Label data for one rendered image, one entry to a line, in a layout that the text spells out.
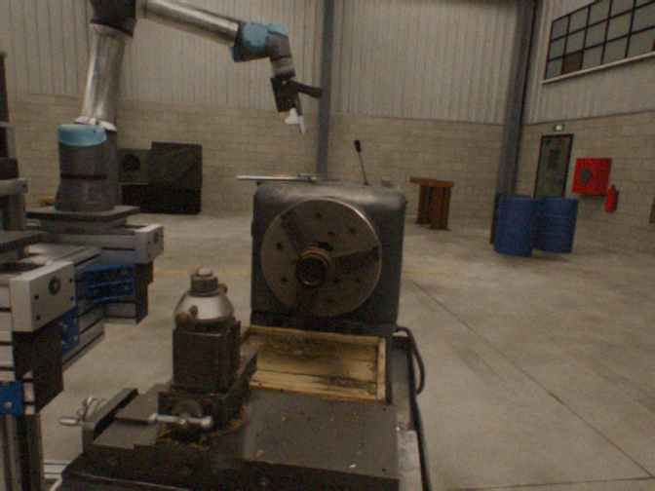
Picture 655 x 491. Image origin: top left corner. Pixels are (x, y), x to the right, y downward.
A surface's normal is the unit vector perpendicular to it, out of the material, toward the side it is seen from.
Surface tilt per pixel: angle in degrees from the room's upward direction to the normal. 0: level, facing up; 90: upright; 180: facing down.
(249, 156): 90
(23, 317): 90
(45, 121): 90
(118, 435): 0
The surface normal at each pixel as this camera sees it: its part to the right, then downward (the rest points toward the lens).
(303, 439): 0.05, -0.98
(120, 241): 0.00, 0.18
